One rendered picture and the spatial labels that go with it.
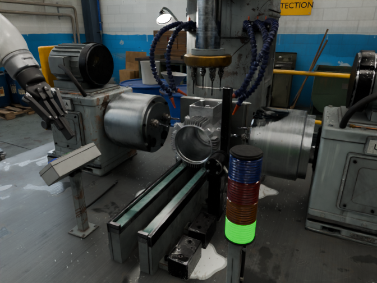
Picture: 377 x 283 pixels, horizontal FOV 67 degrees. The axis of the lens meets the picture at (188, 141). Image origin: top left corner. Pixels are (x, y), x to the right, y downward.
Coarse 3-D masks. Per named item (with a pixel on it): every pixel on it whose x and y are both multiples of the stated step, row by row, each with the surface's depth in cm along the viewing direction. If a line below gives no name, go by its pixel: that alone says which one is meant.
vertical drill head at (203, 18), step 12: (204, 0) 98; (216, 0) 98; (204, 12) 99; (216, 12) 99; (204, 24) 100; (216, 24) 100; (204, 36) 102; (216, 36) 102; (192, 48) 107; (204, 48) 103; (216, 48) 104; (192, 60) 102; (204, 60) 100; (216, 60) 100; (228, 60) 103; (192, 72) 107; (204, 72) 115
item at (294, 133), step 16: (256, 112) 98; (272, 112) 97; (288, 112) 96; (304, 112) 95; (240, 128) 113; (256, 128) 95; (272, 128) 93; (288, 128) 91; (304, 128) 91; (256, 144) 94; (272, 144) 92; (288, 144) 90; (304, 144) 90; (272, 160) 94; (288, 160) 91; (304, 160) 90; (288, 176) 96; (304, 176) 95
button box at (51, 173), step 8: (88, 144) 89; (72, 152) 84; (80, 152) 86; (88, 152) 88; (96, 152) 90; (56, 160) 79; (64, 160) 80; (72, 160) 82; (80, 160) 84; (88, 160) 86; (48, 168) 78; (56, 168) 77; (64, 168) 79; (72, 168) 81; (48, 176) 79; (56, 176) 77; (64, 176) 81; (48, 184) 80
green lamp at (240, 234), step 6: (228, 222) 55; (228, 228) 56; (234, 228) 55; (240, 228) 54; (246, 228) 54; (252, 228) 55; (228, 234) 56; (234, 234) 55; (240, 234) 55; (246, 234) 55; (252, 234) 56; (234, 240) 55; (240, 240) 55; (246, 240) 55
